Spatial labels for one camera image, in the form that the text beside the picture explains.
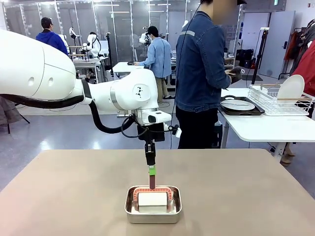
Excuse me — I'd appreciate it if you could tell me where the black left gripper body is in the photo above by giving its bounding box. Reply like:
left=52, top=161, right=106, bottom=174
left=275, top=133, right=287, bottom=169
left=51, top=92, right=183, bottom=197
left=137, top=122, right=165, bottom=144

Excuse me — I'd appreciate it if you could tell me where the pink-framed white lint roller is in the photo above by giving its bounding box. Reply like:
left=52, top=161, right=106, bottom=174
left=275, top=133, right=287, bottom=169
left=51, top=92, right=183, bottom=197
left=132, top=174, right=175, bottom=207

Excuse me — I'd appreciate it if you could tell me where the brown pouch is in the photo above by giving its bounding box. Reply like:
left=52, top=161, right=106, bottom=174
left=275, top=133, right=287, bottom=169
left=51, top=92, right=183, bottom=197
left=228, top=65, right=245, bottom=83

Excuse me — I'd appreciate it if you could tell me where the person's right forearm denim sleeve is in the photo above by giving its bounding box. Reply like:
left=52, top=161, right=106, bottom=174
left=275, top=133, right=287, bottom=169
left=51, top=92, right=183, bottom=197
left=204, top=73, right=233, bottom=89

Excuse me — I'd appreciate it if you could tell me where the rectangular stainless steel tray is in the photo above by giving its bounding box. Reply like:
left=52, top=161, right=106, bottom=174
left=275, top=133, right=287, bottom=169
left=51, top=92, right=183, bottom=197
left=124, top=185, right=183, bottom=224

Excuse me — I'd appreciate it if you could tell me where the white background table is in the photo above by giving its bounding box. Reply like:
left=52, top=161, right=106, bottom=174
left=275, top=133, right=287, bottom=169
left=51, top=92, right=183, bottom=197
left=112, top=61, right=148, bottom=74
left=72, top=56, right=109, bottom=84

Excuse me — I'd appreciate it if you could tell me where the person in light-blue shirt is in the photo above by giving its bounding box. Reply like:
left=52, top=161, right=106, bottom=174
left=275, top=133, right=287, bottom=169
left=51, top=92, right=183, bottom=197
left=134, top=26, right=173, bottom=105

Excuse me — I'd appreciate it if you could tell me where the person in denim jacket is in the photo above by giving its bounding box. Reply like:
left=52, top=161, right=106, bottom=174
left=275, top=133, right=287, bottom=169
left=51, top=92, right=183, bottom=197
left=175, top=0, right=233, bottom=150

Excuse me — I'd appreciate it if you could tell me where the white round plate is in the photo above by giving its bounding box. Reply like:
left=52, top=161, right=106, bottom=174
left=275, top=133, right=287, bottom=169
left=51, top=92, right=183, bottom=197
left=277, top=74, right=305, bottom=101
left=220, top=99, right=256, bottom=111

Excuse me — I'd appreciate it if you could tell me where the dark brown serving tray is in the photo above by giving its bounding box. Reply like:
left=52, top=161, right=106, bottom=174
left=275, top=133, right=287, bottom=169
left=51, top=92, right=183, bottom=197
left=220, top=95, right=266, bottom=116

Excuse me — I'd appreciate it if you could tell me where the white rounded-corner table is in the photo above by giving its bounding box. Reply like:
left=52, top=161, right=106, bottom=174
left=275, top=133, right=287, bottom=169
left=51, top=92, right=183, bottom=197
left=218, top=87, right=315, bottom=160

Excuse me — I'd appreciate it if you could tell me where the person in blue hoodie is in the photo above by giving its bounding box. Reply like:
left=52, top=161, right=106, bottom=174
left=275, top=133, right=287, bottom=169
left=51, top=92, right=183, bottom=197
left=35, top=17, right=69, bottom=56

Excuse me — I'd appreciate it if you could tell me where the dark jacket on chair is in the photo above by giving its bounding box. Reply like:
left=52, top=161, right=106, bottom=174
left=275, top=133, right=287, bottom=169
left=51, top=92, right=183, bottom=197
left=0, top=95, right=24, bottom=127

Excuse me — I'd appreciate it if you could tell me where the black pole stand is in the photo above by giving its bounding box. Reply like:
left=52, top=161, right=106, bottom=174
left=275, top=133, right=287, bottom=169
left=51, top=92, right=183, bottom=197
left=251, top=27, right=270, bottom=86

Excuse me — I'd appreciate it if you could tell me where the clothes rack with garments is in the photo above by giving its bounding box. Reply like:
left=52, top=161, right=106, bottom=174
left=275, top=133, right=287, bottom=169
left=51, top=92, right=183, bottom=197
left=284, top=19, right=315, bottom=74

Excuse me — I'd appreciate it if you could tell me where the person in red jacket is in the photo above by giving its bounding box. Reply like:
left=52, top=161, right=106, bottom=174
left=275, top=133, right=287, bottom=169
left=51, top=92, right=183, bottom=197
left=280, top=40, right=315, bottom=168

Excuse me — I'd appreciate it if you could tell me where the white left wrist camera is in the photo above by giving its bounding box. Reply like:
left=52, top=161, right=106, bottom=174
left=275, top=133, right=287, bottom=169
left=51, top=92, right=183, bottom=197
left=163, top=124, right=183, bottom=138

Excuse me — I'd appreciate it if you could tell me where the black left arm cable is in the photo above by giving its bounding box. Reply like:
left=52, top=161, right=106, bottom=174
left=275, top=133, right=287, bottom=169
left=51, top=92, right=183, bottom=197
left=0, top=78, right=148, bottom=141

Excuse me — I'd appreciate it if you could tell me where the white wire dish rack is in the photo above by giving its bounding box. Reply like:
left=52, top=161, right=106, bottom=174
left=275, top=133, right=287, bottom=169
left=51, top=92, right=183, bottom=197
left=247, top=83, right=315, bottom=117

